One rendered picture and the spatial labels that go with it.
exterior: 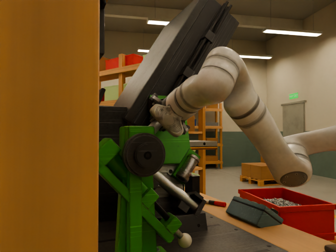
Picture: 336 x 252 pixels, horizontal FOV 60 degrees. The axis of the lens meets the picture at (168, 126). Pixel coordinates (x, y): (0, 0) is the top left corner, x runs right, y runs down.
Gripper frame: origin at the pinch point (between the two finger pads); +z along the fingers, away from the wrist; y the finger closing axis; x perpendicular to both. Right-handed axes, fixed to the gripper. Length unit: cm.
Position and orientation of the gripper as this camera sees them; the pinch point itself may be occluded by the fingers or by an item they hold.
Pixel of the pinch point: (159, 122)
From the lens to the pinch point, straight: 82.0
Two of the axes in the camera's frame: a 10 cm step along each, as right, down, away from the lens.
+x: -5.9, 6.6, -4.7
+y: -7.1, -7.0, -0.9
